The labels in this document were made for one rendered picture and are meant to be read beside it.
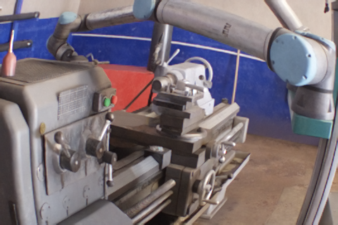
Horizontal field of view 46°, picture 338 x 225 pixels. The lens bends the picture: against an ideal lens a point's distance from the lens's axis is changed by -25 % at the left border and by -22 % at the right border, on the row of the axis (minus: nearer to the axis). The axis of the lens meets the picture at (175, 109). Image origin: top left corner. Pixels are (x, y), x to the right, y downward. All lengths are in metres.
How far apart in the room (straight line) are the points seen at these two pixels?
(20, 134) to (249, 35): 0.73
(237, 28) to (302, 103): 0.32
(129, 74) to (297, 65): 4.14
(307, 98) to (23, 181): 0.93
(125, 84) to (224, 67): 1.66
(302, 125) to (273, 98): 4.99
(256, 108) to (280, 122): 0.41
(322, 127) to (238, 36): 0.40
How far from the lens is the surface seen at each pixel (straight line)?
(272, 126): 6.50
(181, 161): 2.48
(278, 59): 1.30
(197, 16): 1.51
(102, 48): 7.19
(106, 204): 1.80
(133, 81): 5.32
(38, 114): 1.31
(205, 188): 2.49
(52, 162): 1.41
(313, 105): 1.46
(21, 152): 1.27
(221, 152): 2.54
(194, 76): 3.24
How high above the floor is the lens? 1.59
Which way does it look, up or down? 12 degrees down
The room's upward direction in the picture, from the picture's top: 7 degrees clockwise
